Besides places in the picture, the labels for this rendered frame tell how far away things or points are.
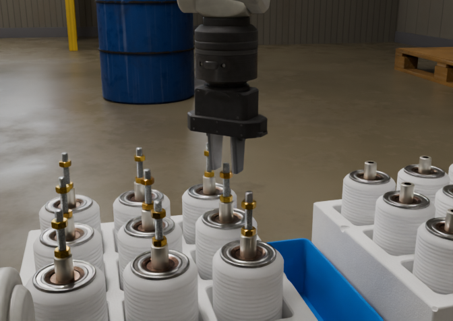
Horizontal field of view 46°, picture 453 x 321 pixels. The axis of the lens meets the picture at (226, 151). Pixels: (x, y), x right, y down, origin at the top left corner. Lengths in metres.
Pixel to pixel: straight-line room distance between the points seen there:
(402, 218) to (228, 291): 0.34
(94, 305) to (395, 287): 0.45
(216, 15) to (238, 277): 0.34
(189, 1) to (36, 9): 6.44
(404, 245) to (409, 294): 0.11
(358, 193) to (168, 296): 0.46
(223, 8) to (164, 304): 0.38
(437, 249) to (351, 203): 0.24
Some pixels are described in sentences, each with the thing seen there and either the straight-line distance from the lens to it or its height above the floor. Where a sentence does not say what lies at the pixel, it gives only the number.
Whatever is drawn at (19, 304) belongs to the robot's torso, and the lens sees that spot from 0.45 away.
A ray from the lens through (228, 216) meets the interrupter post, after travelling 0.82.
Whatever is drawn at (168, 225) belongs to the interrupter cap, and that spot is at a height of 0.25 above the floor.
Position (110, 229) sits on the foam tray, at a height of 0.18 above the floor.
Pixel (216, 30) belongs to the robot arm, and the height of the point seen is 0.54.
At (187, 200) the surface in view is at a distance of 0.92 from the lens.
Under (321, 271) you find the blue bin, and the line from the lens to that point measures 1.03.
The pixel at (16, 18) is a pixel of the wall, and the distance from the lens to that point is 7.20.
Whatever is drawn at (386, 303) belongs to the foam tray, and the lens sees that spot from 0.91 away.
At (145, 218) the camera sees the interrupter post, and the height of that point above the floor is 0.27.
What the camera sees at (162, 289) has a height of 0.24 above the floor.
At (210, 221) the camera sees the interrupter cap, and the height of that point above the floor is 0.25.
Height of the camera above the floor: 0.59
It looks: 17 degrees down
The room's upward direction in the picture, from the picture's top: straight up
